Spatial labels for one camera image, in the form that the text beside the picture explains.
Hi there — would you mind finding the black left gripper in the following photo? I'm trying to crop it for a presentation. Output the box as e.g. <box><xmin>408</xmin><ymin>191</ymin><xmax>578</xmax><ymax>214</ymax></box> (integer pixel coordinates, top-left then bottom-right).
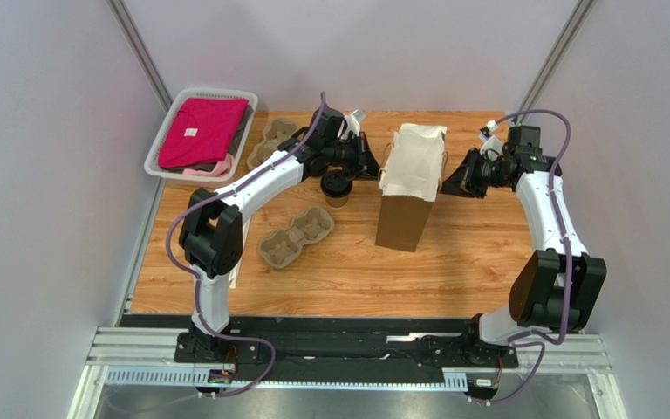
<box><xmin>323</xmin><ymin>133</ymin><xmax>387</xmax><ymax>182</ymax></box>

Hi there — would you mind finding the black plastic cup lid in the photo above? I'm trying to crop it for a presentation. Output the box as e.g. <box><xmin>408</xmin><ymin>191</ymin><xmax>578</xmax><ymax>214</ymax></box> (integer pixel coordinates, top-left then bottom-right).
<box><xmin>320</xmin><ymin>170</ymin><xmax>353</xmax><ymax>198</ymax></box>

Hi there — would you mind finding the brown paper coffee cup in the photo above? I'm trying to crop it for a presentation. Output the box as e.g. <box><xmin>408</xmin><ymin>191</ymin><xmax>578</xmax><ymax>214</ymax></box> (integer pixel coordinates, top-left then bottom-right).
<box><xmin>325</xmin><ymin>196</ymin><xmax>349</xmax><ymax>209</ymax></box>

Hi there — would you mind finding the brown paper bag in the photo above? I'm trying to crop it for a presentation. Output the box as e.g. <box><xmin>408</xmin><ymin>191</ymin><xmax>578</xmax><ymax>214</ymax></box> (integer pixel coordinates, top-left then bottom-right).
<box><xmin>375</xmin><ymin>123</ymin><xmax>448</xmax><ymax>252</ymax></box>

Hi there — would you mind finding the cardboard cup carrier tray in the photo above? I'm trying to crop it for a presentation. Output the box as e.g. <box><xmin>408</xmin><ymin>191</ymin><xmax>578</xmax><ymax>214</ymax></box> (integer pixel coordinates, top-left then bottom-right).
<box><xmin>246</xmin><ymin>118</ymin><xmax>299</xmax><ymax>170</ymax></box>

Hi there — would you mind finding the single cardboard cup carrier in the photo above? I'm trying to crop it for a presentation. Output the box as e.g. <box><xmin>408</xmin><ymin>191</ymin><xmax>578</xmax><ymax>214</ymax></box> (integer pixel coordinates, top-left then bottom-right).
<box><xmin>258</xmin><ymin>206</ymin><xmax>335</xmax><ymax>269</ymax></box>

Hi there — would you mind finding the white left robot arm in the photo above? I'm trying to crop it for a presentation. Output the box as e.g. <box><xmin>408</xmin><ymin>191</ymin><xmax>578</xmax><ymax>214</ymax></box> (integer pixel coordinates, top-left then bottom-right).
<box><xmin>171</xmin><ymin>104</ymin><xmax>380</xmax><ymax>350</ymax></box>

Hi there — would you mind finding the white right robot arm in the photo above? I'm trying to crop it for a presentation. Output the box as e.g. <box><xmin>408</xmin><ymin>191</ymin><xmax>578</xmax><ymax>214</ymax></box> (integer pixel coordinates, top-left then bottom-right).
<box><xmin>440</xmin><ymin>120</ymin><xmax>607</xmax><ymax>346</ymax></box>

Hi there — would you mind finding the white paper straw bundle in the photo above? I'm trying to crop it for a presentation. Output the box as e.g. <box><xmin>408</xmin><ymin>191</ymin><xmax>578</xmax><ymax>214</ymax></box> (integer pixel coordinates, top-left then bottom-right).
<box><xmin>228</xmin><ymin>218</ymin><xmax>251</xmax><ymax>289</ymax></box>

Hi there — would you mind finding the pink folded cloth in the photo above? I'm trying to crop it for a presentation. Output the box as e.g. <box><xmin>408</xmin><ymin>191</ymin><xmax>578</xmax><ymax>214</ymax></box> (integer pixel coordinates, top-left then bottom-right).
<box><xmin>158</xmin><ymin>98</ymin><xmax>249</xmax><ymax>169</ymax></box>

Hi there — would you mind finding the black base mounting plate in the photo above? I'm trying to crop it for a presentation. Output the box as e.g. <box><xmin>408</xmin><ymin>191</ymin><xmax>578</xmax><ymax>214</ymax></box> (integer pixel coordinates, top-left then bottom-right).
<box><xmin>119</xmin><ymin>313</ymin><xmax>580</xmax><ymax>385</ymax></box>

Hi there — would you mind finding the white plastic basket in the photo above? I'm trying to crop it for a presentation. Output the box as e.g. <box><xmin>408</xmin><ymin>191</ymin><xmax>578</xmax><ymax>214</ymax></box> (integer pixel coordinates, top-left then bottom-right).
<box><xmin>144</xmin><ymin>87</ymin><xmax>258</xmax><ymax>189</ymax></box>

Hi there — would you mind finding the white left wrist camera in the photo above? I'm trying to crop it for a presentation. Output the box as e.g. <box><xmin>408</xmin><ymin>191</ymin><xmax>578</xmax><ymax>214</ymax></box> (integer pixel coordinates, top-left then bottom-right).
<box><xmin>341</xmin><ymin>109</ymin><xmax>366</xmax><ymax>139</ymax></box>

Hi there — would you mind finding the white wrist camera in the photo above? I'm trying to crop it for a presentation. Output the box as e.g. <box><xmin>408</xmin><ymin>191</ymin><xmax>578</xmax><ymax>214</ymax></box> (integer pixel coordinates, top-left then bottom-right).
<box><xmin>479</xmin><ymin>120</ymin><xmax>503</xmax><ymax>160</ymax></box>
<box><xmin>341</xmin><ymin>109</ymin><xmax>366</xmax><ymax>139</ymax></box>

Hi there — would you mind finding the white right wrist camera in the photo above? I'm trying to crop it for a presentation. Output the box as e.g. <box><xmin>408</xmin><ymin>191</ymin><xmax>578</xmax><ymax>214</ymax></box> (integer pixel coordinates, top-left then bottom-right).
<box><xmin>479</xmin><ymin>120</ymin><xmax>503</xmax><ymax>160</ymax></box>

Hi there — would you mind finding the aluminium frame rail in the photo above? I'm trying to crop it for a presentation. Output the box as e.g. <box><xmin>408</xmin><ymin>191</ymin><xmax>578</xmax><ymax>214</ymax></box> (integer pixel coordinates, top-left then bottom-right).
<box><xmin>69</xmin><ymin>315</ymin><xmax>626</xmax><ymax>418</ymax></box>

